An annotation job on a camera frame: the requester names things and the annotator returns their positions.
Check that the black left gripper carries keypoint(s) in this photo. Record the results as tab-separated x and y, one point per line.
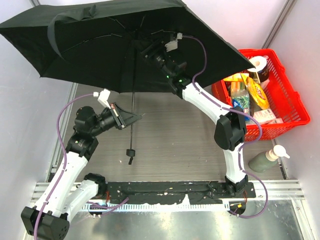
118	116

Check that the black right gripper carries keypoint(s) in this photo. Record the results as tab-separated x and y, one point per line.
152	50

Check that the black folding umbrella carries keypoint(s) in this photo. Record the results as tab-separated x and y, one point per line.
98	44

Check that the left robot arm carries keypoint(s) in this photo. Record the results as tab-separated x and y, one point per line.
52	214

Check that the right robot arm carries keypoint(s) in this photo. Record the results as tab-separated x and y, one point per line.
230	126

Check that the yellow orange box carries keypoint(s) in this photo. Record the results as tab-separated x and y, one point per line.
237	77

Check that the clear green snack bag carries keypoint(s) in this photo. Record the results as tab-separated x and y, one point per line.
242	99

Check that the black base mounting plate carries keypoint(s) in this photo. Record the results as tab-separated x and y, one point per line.
174	192

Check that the black wrapped toilet paper roll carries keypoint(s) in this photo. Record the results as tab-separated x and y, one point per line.
260	71

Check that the yellow Lays chips bag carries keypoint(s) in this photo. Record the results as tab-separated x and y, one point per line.
257	93

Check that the red plastic shopping basket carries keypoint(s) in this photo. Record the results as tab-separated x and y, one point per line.
284	101

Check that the green soap pump bottle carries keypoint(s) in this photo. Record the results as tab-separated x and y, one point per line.
267	159

